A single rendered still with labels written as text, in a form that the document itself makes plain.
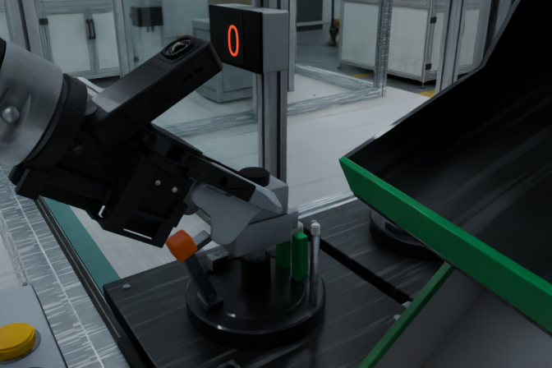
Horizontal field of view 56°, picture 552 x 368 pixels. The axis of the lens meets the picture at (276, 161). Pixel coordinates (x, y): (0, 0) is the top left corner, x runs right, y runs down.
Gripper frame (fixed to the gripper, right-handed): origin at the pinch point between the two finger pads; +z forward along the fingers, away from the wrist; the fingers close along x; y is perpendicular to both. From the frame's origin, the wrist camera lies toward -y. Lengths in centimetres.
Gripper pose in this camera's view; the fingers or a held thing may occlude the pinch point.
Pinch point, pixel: (259, 189)
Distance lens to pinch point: 48.6
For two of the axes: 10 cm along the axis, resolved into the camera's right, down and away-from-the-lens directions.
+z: 6.8, 3.7, 6.4
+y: -4.7, 8.8, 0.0
